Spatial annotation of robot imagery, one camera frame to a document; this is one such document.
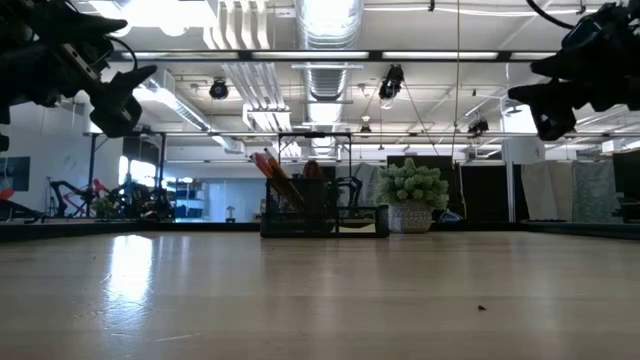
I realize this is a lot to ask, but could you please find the black mesh desk organizer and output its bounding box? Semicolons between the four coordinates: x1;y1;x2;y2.
259;176;391;240

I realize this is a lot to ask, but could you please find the black room partition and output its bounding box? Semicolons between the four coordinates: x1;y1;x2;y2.
387;154;507;222

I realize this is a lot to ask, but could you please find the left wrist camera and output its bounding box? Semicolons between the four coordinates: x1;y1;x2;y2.
59;42;116;82

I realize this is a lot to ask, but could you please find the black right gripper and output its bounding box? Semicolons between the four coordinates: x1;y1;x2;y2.
506;3;622;143

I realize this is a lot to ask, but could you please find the green plant in white pot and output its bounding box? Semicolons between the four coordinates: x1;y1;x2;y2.
374;157;451;234

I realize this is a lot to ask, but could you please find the small background plant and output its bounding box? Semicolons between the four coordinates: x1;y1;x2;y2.
92;197;116;220

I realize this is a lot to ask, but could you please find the black aluminium table frame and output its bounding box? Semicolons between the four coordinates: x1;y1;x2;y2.
0;218;640;242

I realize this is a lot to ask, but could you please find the dark wall screen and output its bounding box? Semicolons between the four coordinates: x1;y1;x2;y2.
0;156;31;193

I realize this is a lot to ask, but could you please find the long ceiling light bar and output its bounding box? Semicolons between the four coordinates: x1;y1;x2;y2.
107;48;559;64

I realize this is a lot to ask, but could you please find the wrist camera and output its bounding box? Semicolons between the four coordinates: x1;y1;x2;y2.
562;17;602;52
59;42;116;82

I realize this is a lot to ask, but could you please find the person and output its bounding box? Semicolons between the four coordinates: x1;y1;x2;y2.
301;159;327;182

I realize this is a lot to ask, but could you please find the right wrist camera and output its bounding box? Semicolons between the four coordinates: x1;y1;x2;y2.
562;17;602;52

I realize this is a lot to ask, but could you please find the black office chair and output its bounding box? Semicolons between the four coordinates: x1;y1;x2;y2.
334;175;365;209

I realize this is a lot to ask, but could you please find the grey curtain partition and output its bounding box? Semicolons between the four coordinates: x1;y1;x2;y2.
520;159;615;222

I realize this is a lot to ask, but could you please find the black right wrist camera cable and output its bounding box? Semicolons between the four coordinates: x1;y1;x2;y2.
524;0;577;31

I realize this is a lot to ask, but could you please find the silver ventilation duct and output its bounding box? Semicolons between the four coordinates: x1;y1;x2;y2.
294;0;366;101

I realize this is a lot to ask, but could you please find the dark background panel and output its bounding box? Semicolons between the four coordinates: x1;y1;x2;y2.
612;149;640;224

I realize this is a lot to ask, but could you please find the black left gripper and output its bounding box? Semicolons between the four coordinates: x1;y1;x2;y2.
19;11;159;139

